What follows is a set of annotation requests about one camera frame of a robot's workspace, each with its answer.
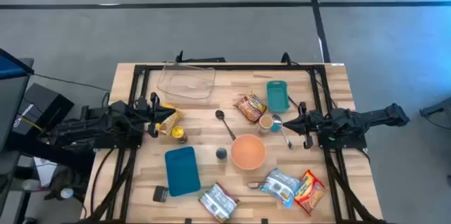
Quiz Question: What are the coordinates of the dark teal plastic tray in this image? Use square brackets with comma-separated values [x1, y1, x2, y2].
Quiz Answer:
[164, 146, 202, 197]

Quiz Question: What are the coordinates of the black curved cable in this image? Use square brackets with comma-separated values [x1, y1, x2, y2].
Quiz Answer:
[280, 51, 294, 66]

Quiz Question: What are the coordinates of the thin black floor cable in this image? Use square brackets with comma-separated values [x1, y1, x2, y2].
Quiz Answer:
[33, 73, 111, 93]

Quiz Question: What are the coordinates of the white green food packet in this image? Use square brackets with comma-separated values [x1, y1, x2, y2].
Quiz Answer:
[198, 182, 240, 223]

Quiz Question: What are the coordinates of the yellow-lid spice jar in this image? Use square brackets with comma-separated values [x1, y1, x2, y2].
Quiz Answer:
[171, 125, 189, 144]

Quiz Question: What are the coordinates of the silver metal spoon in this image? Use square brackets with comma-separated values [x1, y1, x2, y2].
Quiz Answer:
[271, 113, 294, 150]

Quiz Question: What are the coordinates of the yellow chicken ramen packet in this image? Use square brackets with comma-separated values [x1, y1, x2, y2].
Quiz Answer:
[154, 102, 185, 137]

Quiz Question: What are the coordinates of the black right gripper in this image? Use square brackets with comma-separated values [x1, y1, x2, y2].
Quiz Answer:
[283, 102, 320, 149]

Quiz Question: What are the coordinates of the small teal plastic bin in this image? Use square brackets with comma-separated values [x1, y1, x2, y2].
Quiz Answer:
[266, 80, 291, 114]

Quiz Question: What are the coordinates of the orange bowl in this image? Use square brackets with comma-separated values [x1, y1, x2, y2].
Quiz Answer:
[230, 134, 267, 171]

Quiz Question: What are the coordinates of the black computer case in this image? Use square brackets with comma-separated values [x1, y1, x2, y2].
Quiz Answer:
[12, 82, 75, 137]

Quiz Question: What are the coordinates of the clear plastic container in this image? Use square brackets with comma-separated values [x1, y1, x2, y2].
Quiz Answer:
[156, 62, 216, 101]

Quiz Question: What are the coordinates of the black metal table frame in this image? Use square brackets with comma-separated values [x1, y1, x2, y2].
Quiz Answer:
[79, 62, 387, 224]

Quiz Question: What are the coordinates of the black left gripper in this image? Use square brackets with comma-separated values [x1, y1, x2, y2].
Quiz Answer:
[140, 92, 177, 139]

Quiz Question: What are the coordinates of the computer monitor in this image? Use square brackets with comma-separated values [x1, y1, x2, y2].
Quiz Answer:
[0, 47, 35, 153]

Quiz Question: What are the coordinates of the white paper sheet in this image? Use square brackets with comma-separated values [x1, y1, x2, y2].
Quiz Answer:
[33, 156, 59, 188]

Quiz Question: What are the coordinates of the thick black cable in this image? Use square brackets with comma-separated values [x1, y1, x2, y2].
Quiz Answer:
[89, 148, 117, 218]

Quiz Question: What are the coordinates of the blue white food packet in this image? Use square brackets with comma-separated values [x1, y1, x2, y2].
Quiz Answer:
[259, 167, 302, 209]

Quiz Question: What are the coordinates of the dark-lid small jar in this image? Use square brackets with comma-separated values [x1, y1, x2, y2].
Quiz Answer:
[215, 147, 228, 163]

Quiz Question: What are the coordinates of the red ramen noodle packet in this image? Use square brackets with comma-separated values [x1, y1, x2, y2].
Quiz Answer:
[234, 92, 268, 124]
[294, 169, 328, 216]

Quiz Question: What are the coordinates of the small black box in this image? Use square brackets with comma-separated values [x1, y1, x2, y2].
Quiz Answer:
[152, 185, 170, 203]

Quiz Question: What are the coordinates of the black spoon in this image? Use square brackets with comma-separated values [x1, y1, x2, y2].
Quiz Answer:
[214, 109, 237, 142]

